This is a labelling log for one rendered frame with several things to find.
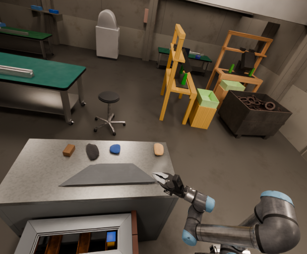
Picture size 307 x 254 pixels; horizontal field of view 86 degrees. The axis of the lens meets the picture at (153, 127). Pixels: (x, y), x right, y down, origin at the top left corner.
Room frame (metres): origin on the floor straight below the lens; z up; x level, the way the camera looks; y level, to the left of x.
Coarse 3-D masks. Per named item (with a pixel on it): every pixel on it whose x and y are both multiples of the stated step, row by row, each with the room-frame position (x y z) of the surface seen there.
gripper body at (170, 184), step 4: (172, 176) 0.58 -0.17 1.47; (168, 180) 0.55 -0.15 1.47; (168, 184) 0.53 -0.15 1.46; (172, 184) 0.54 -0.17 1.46; (164, 188) 0.54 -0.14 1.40; (168, 188) 0.52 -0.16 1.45; (172, 188) 0.51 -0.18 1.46; (184, 188) 0.54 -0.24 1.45; (164, 192) 0.53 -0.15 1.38; (168, 192) 0.52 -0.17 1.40; (172, 192) 0.51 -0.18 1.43; (176, 192) 0.53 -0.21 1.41; (184, 192) 0.51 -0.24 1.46; (180, 196) 0.52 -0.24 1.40; (184, 196) 0.49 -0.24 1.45
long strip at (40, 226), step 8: (88, 216) 0.52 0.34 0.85; (96, 216) 0.53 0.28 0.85; (104, 216) 0.54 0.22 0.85; (112, 216) 0.56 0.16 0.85; (120, 216) 0.57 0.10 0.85; (128, 216) 0.58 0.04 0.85; (32, 224) 0.39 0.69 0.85; (40, 224) 0.40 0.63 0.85; (48, 224) 0.41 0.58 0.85; (56, 224) 0.42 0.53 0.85; (64, 224) 0.43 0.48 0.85; (72, 224) 0.44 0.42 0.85; (80, 224) 0.45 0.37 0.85; (88, 224) 0.47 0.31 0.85; (96, 224) 0.48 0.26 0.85; (104, 224) 0.49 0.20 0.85; (112, 224) 0.50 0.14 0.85; (120, 224) 0.51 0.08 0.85; (40, 232) 0.35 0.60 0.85
